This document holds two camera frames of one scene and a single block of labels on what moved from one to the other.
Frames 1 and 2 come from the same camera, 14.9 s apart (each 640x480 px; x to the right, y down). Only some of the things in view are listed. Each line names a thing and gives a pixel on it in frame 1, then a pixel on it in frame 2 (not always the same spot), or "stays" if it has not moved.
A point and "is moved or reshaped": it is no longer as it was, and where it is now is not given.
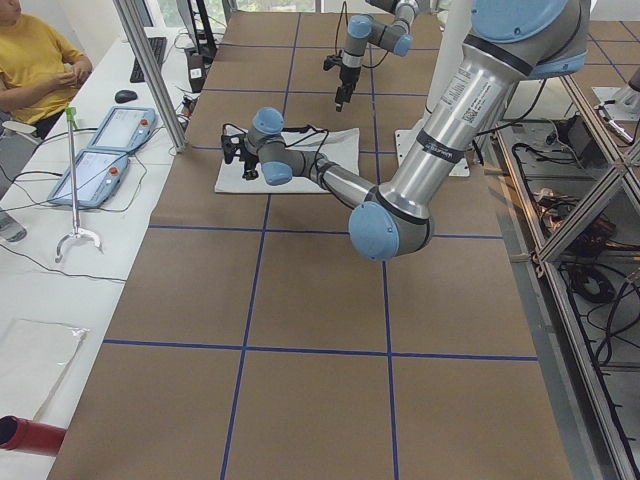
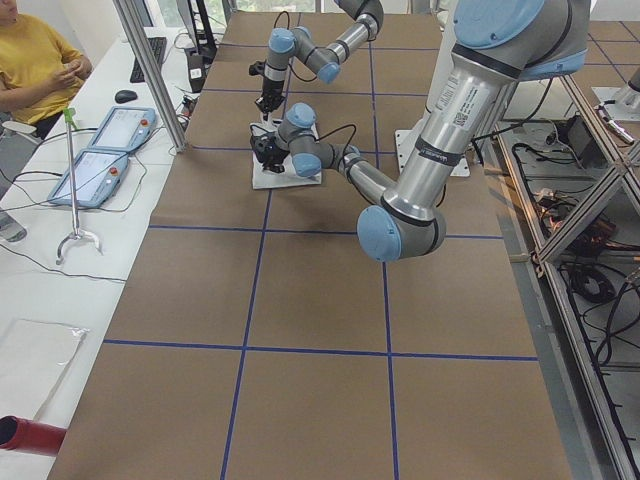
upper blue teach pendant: [125, 129] stays
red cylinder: [30, 437] stays
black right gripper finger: [345, 91] -> [268, 102]
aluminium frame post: [153, 74] stays
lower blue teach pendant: [98, 173] stays
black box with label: [197, 71] stays
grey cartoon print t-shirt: [339, 146] is moved or reshaped
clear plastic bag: [34, 356] stays
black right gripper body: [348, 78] -> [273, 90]
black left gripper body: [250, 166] -> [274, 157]
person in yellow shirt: [39, 73] stays
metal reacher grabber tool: [76, 230] stays
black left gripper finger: [250, 173] -> [274, 165]
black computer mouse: [124, 96] stays
